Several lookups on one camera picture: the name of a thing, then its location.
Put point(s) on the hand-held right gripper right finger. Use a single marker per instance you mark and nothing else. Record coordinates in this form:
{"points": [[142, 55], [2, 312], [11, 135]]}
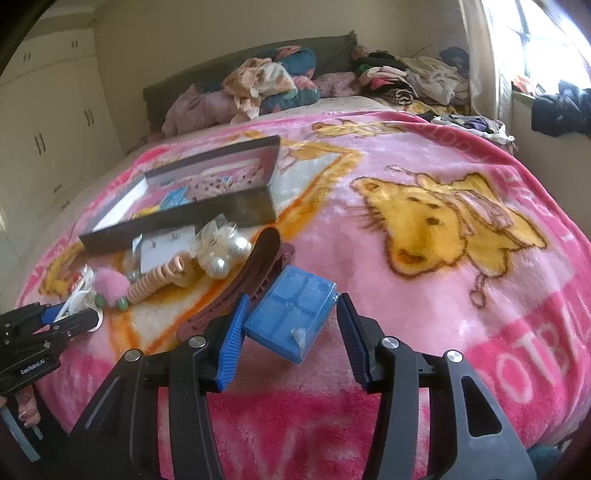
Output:
{"points": [[355, 346]]}

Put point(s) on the blue plastic box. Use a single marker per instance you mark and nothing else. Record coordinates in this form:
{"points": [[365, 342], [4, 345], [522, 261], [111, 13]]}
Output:
{"points": [[286, 304]]}

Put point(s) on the cream curtain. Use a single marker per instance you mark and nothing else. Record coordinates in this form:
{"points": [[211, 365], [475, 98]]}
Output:
{"points": [[489, 55]]}

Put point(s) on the cream wardrobe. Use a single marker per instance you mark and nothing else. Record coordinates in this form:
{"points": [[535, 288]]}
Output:
{"points": [[51, 115]]}

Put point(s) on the pink pompom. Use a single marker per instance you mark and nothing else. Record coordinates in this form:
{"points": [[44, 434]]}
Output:
{"points": [[111, 284]]}

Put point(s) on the clear bag of pearl beads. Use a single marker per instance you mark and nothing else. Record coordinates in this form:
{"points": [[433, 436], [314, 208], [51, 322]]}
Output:
{"points": [[221, 258]]}

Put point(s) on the dark clothes beside bed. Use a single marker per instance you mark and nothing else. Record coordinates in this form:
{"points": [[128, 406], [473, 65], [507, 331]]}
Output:
{"points": [[475, 127]]}

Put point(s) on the person's left hand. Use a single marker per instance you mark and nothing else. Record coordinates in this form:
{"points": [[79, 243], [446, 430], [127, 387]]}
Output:
{"points": [[27, 408]]}

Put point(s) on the white hair claw clip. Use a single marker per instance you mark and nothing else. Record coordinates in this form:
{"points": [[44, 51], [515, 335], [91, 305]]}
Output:
{"points": [[81, 302]]}

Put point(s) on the peach floral cloth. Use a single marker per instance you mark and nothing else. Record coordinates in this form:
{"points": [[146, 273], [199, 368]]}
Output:
{"points": [[258, 83]]}

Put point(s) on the pile of clothes on bed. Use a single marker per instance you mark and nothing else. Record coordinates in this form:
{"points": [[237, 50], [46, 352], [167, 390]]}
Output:
{"points": [[194, 74]]}

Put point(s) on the pink printed blanket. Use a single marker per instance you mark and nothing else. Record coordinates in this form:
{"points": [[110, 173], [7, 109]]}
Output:
{"points": [[323, 207]]}

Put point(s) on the brown cardboard box pink lining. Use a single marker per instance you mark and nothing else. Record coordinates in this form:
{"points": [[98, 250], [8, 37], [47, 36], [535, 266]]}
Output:
{"points": [[240, 207]]}

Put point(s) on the pile of mixed clothes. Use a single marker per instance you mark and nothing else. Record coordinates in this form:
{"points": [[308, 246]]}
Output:
{"points": [[415, 78]]}

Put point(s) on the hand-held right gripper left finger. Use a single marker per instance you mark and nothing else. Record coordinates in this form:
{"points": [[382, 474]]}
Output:
{"points": [[228, 346]]}

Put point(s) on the window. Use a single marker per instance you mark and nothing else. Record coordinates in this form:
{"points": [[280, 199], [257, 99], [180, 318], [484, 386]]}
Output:
{"points": [[554, 37]]}

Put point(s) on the pink floral fabric pouch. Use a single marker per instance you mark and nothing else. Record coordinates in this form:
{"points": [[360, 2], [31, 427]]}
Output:
{"points": [[221, 184]]}

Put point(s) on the white earring card packet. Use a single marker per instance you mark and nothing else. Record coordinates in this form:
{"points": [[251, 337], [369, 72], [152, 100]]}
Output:
{"points": [[159, 251]]}

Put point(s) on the large pink floral pillow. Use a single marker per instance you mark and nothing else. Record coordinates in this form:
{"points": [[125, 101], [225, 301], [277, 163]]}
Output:
{"points": [[198, 106]]}

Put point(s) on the dark jacket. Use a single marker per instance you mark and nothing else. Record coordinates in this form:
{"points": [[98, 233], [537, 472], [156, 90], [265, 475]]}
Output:
{"points": [[561, 108]]}

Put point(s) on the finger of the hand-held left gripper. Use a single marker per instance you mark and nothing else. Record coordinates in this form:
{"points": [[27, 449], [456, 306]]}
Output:
{"points": [[76, 322], [48, 314]]}

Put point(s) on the small pink pillow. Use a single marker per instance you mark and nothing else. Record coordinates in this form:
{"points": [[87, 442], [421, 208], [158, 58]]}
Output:
{"points": [[334, 83]]}

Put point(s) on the dark teal floral pillow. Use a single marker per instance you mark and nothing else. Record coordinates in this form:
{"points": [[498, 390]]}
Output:
{"points": [[300, 64]]}

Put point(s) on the red earring packet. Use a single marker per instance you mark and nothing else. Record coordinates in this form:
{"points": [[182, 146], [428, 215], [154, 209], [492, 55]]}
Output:
{"points": [[81, 277]]}

